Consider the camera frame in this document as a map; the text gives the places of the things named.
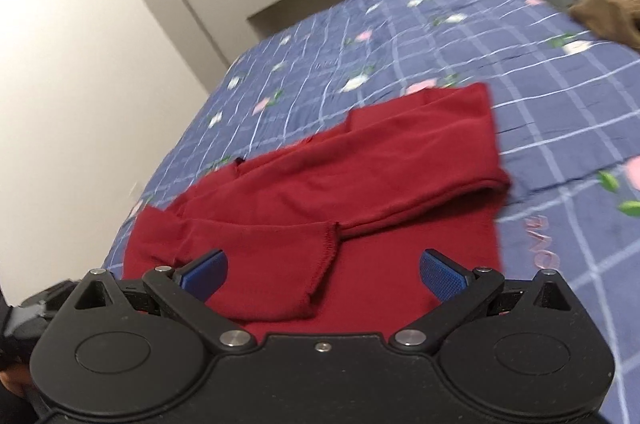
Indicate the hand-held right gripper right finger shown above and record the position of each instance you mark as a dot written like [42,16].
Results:
[441,275]

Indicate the blue checked floral quilt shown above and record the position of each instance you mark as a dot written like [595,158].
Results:
[525,69]

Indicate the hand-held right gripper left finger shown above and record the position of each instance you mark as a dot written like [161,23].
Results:
[206,272]

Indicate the red knit sweater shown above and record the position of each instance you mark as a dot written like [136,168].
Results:
[350,184]

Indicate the person's left hand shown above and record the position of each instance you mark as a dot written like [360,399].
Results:
[14,385]

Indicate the brown garment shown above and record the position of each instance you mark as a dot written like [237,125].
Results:
[607,15]

